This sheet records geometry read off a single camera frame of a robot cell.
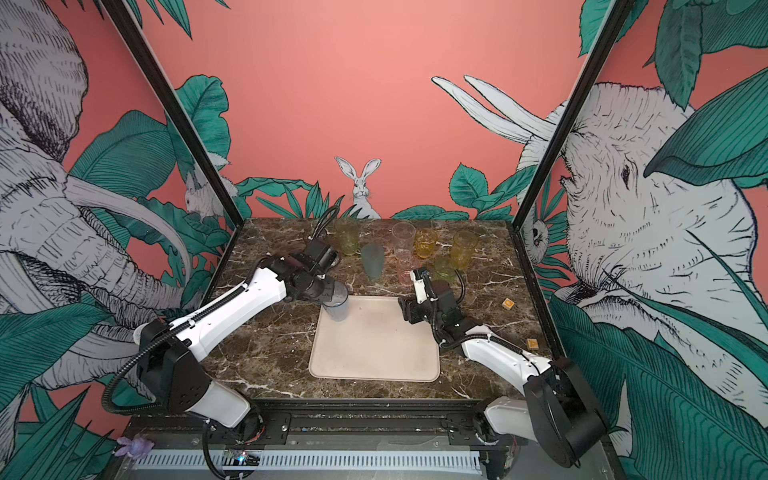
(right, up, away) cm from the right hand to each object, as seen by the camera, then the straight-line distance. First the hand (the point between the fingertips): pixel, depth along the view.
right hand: (403, 294), depth 85 cm
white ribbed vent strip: (-21, -38, -15) cm, 46 cm away
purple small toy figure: (-62, -33, -18) cm, 73 cm away
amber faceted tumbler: (+10, +16, +29) cm, 35 cm away
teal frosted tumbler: (-10, +10, +20) cm, 25 cm away
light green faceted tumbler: (-19, +19, +20) cm, 33 cm away
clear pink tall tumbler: (+1, +19, +31) cm, 36 cm away
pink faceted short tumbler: (+1, +7, +20) cm, 21 cm away
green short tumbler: (+16, +6, +22) cm, 28 cm away
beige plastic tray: (-8, -16, +4) cm, 18 cm away
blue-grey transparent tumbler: (-18, -3, -6) cm, 19 cm away
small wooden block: (+35, -5, +13) cm, 38 cm away
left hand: (-22, +2, -3) cm, 22 cm away
